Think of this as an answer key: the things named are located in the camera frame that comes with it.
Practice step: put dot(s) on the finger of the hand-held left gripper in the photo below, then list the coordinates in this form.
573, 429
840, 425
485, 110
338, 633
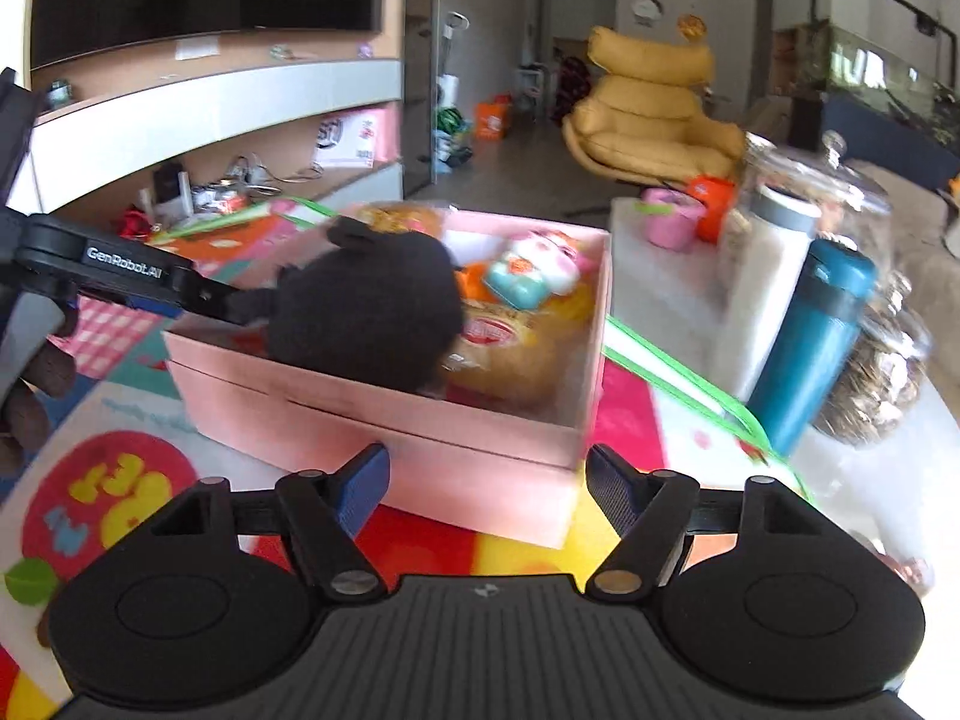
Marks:
127, 264

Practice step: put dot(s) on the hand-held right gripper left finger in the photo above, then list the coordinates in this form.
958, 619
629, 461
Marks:
364, 487

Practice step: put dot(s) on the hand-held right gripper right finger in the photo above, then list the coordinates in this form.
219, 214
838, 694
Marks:
611, 487

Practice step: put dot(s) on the pink cardboard box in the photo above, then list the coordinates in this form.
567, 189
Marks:
375, 427

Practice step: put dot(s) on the black plush toy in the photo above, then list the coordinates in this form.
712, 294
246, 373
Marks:
367, 307

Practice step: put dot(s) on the person's left hand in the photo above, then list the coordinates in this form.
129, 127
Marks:
34, 409

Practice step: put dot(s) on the yellow bread packet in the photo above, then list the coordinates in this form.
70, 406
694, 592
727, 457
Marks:
517, 367

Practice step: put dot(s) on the white and wood shelf unit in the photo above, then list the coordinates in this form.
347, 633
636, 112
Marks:
210, 101

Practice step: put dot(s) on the colourful play mat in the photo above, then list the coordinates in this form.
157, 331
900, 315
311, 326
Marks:
127, 480

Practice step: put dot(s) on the teal toy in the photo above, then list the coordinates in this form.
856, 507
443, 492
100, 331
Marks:
517, 281

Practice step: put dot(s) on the pink and white toy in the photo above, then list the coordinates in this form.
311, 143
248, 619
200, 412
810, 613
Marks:
551, 255

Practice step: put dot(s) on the teal insulated bottle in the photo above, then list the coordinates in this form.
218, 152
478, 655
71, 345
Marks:
814, 345

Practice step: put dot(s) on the white and pink carton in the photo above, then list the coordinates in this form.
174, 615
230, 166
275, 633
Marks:
352, 139

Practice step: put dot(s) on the white bottle with grey cap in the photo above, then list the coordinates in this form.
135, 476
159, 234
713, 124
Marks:
765, 277

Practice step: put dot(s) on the pink toy bucket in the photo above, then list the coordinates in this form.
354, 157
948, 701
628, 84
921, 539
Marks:
667, 221

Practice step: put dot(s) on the glass jar of brown nuts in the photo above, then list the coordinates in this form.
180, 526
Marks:
885, 382

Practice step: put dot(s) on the orange toy bucket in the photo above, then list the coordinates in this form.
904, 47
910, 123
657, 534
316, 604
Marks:
716, 210

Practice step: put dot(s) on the green ball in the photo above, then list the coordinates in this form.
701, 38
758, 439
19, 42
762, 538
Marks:
451, 120

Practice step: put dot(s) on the yellow lounge armchair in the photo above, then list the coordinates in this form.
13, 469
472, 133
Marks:
645, 120

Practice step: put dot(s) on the glass jar of pale nuts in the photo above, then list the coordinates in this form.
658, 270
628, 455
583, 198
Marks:
847, 195

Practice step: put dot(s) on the orange paper bag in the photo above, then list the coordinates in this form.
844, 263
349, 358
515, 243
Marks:
493, 120

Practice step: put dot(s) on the dark chair with draped cloth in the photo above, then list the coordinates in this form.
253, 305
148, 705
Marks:
574, 86

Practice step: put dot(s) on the dark blue cabinet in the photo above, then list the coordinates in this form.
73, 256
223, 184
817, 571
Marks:
877, 135

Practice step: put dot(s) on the orange hanging ornament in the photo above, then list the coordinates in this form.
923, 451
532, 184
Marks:
691, 26

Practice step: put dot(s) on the white wall clock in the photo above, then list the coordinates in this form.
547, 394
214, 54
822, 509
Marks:
646, 4

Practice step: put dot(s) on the glass aquarium with black frame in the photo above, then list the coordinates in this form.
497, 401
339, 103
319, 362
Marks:
870, 60

